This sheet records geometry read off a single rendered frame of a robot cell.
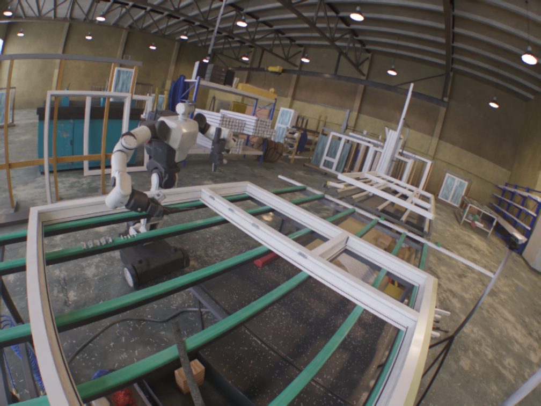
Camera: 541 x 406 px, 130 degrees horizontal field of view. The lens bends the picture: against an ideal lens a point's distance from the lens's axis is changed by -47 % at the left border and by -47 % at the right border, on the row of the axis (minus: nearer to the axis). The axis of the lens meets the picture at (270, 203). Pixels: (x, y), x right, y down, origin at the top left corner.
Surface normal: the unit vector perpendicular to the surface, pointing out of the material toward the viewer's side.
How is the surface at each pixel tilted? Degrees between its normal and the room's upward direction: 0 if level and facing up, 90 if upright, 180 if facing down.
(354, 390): 0
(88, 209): 90
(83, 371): 0
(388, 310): 90
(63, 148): 90
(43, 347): 0
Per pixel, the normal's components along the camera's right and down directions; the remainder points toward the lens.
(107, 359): 0.23, -0.91
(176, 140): 0.46, 0.51
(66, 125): 0.74, 0.40
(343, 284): -0.64, 0.13
